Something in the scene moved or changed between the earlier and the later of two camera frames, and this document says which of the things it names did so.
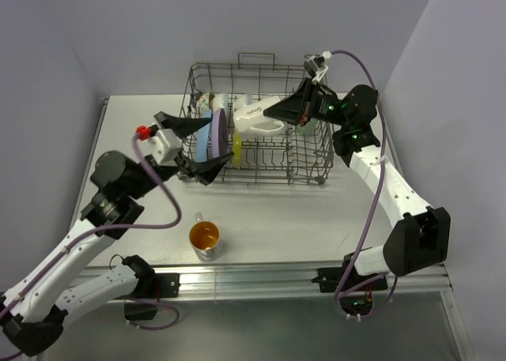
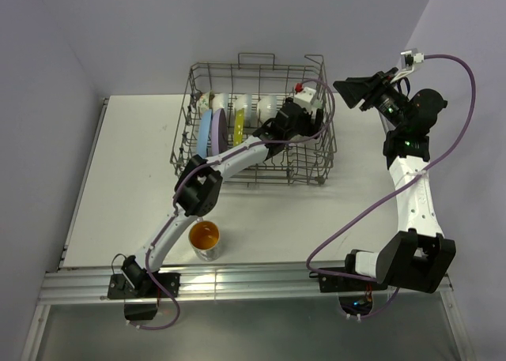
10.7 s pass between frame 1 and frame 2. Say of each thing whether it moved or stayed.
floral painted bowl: stayed
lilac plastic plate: stayed
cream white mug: moved
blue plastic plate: stayed
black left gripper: moved
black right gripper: moved
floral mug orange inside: stayed
